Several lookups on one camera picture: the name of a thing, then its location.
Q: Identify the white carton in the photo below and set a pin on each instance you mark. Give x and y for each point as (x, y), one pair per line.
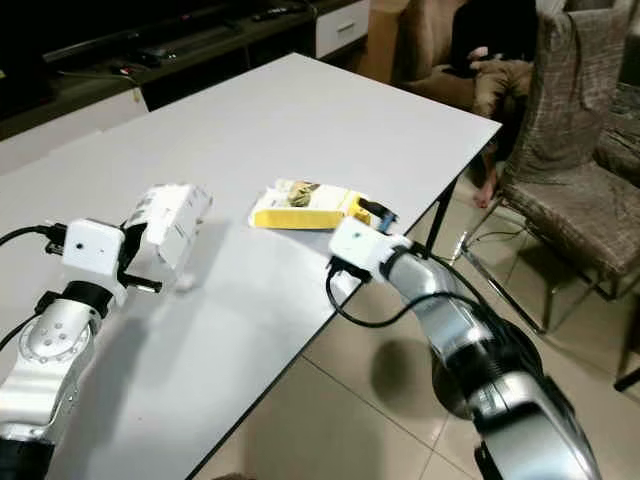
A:
(175, 220)

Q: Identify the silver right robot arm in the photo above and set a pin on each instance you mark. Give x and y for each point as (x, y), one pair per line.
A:
(480, 340)

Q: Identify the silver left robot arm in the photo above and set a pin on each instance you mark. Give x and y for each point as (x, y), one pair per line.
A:
(50, 355)

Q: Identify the yellow and white box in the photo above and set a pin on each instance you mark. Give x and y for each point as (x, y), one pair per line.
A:
(305, 215)

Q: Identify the black and white TV cabinet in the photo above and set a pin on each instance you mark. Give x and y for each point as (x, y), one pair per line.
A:
(60, 125)

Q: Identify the brown armchair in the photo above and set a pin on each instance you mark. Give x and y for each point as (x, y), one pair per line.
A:
(420, 40)

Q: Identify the seated person in brown trousers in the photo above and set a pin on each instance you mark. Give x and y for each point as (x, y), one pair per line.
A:
(500, 80)

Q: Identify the long black soundbar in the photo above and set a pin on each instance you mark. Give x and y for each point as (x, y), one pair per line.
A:
(140, 40)

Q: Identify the patterned fabric dining chair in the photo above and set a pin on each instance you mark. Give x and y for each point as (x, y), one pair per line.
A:
(620, 135)
(570, 110)

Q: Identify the black remote control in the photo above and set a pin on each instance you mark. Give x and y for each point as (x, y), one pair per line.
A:
(275, 12)

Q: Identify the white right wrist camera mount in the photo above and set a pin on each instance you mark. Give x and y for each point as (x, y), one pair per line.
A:
(360, 243)

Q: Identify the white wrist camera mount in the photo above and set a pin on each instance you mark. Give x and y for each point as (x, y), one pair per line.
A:
(360, 243)
(95, 245)

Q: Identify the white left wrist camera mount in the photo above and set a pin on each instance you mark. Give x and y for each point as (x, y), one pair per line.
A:
(95, 245)

